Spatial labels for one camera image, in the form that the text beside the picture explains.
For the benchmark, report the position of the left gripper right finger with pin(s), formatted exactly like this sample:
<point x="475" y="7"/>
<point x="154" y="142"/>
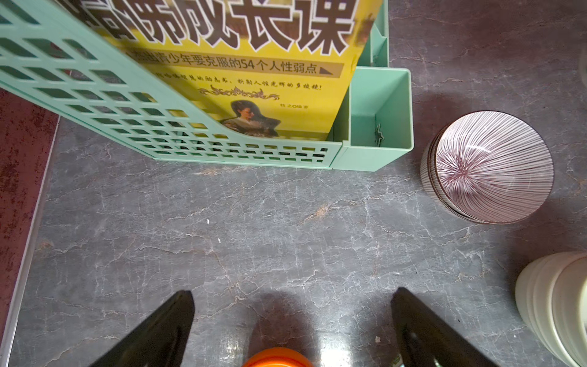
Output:
<point x="425" y="339"/>

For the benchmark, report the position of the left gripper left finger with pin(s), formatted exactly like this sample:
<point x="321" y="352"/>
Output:
<point x="159" y="340"/>

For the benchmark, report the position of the orange bowl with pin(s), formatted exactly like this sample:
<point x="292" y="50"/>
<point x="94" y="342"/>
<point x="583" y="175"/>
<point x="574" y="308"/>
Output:
<point x="278" y="357"/>

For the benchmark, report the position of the cream bowl front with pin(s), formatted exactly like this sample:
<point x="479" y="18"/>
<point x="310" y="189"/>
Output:
<point x="550" y="295"/>

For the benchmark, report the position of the purple striped bowl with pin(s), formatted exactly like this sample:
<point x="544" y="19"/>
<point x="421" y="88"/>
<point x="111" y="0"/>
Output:
<point x="488" y="167"/>

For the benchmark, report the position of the yellow book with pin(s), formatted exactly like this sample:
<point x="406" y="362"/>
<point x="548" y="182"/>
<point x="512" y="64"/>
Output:
<point x="270" y="69"/>

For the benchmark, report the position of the mint green file organizer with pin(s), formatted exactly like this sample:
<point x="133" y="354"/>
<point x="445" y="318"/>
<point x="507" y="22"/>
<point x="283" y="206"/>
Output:
<point x="51" y="59"/>

